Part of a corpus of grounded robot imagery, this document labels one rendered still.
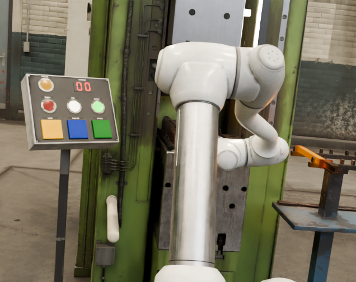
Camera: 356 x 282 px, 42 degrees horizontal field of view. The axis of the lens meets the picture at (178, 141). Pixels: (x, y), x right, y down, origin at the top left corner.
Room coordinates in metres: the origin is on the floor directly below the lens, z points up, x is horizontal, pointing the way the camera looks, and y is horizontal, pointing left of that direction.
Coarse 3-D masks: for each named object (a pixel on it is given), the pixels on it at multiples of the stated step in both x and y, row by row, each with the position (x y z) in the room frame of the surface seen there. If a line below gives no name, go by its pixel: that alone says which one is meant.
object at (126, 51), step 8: (128, 8) 2.11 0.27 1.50; (128, 16) 2.10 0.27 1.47; (128, 24) 2.10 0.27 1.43; (128, 32) 2.10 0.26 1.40; (128, 40) 2.10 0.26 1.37; (128, 48) 2.10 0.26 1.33; (128, 56) 2.11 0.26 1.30; (120, 96) 2.12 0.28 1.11; (120, 176) 2.11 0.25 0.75; (120, 184) 2.10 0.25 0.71; (120, 192) 2.10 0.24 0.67; (120, 200) 2.11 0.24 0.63; (120, 208) 2.10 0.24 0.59; (120, 216) 2.10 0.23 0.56; (120, 224) 2.09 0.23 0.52
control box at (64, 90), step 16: (32, 80) 1.76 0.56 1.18; (48, 80) 1.79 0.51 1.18; (64, 80) 1.83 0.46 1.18; (80, 80) 1.87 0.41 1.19; (96, 80) 1.91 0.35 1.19; (32, 96) 1.72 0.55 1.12; (48, 96) 1.76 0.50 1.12; (64, 96) 1.80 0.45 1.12; (80, 96) 1.83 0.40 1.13; (96, 96) 1.87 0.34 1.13; (32, 112) 1.69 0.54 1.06; (48, 112) 1.73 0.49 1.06; (64, 112) 1.76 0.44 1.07; (80, 112) 1.80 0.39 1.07; (96, 112) 1.84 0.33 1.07; (112, 112) 1.88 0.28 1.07; (32, 128) 1.67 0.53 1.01; (64, 128) 1.73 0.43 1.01; (112, 128) 1.84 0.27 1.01; (32, 144) 1.66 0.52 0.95; (48, 144) 1.68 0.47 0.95; (64, 144) 1.72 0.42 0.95; (80, 144) 1.75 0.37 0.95; (96, 144) 1.80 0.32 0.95; (112, 144) 1.84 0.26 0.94
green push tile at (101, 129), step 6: (96, 120) 1.81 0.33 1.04; (102, 120) 1.83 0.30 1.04; (108, 120) 1.84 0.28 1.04; (96, 126) 1.80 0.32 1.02; (102, 126) 1.82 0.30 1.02; (108, 126) 1.83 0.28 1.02; (96, 132) 1.79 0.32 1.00; (102, 132) 1.80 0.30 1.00; (108, 132) 1.82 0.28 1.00; (96, 138) 1.78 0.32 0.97; (102, 138) 1.80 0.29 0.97
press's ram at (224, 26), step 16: (176, 0) 2.02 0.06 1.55; (192, 0) 2.03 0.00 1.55; (208, 0) 2.04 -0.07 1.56; (224, 0) 2.05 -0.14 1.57; (240, 0) 2.06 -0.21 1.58; (176, 16) 2.02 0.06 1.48; (192, 16) 2.03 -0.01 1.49; (208, 16) 2.04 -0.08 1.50; (224, 16) 2.05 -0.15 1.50; (240, 16) 2.06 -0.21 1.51; (176, 32) 2.02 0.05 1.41; (192, 32) 2.03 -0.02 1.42; (208, 32) 2.04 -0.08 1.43; (224, 32) 2.05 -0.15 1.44; (240, 32) 2.06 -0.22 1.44
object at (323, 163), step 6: (300, 150) 1.99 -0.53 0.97; (306, 150) 1.95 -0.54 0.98; (306, 156) 1.91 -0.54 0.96; (312, 156) 1.84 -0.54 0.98; (318, 156) 1.83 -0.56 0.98; (318, 162) 1.77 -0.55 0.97; (324, 162) 1.72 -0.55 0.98; (330, 162) 1.70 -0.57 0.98; (324, 168) 1.71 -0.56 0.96; (330, 168) 1.68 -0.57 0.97; (336, 168) 1.64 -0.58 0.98; (336, 174) 1.65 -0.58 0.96
